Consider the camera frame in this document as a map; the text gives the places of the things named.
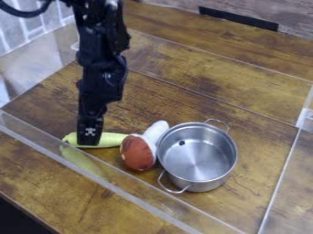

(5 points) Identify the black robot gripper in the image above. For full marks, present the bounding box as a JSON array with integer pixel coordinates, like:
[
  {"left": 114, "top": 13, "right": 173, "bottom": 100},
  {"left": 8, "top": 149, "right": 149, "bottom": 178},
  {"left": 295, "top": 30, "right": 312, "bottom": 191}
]
[{"left": 78, "top": 53, "right": 129, "bottom": 146}]

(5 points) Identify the green handled metal spoon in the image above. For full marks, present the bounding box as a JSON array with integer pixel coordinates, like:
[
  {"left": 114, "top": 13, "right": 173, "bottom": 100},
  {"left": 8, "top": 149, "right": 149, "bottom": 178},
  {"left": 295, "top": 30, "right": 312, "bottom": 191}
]
[{"left": 63, "top": 132, "right": 128, "bottom": 148}]

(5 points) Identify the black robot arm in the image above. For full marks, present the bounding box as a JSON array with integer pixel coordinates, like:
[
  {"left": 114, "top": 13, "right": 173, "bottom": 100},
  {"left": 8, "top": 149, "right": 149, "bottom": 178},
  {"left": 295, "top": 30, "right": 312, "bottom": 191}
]
[{"left": 65, "top": 0, "right": 132, "bottom": 146}]

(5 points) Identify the brown plush mushroom toy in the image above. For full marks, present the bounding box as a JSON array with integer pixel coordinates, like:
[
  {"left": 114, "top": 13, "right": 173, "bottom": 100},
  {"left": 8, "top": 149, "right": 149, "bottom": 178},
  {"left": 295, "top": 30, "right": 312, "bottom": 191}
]
[{"left": 121, "top": 120, "right": 169, "bottom": 171}]

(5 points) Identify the clear acrylic front barrier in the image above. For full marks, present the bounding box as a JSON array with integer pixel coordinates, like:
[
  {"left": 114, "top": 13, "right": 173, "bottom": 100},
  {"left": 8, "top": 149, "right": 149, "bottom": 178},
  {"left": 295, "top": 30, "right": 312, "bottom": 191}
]
[{"left": 0, "top": 110, "right": 245, "bottom": 234}]

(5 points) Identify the clear acrylic barrier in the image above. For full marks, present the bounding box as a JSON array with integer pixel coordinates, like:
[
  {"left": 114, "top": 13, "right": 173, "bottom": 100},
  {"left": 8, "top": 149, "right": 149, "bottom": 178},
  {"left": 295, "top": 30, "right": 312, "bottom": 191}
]
[
  {"left": 0, "top": 110, "right": 245, "bottom": 234},
  {"left": 259, "top": 86, "right": 313, "bottom": 234}
]

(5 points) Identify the stainless steel pot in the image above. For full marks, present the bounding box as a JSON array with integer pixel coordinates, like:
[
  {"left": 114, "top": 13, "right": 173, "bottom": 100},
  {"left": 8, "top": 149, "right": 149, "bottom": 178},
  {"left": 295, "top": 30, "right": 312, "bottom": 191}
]
[{"left": 157, "top": 118, "right": 239, "bottom": 194}]

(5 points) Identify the clear acrylic right barrier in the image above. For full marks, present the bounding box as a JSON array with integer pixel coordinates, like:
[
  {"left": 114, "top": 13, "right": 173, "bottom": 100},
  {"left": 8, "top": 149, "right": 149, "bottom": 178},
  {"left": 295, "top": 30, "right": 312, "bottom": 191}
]
[{"left": 259, "top": 86, "right": 313, "bottom": 234}]

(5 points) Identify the clear acrylic corner bracket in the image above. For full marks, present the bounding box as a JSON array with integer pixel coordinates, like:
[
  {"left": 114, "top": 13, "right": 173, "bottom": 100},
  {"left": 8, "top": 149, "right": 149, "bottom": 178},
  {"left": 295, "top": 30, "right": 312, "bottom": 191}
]
[{"left": 71, "top": 42, "right": 79, "bottom": 51}]

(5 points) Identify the black cable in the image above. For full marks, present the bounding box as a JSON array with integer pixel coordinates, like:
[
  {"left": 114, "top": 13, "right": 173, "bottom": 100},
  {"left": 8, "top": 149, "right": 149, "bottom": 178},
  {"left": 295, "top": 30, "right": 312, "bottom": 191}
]
[{"left": 0, "top": 0, "right": 55, "bottom": 18}]

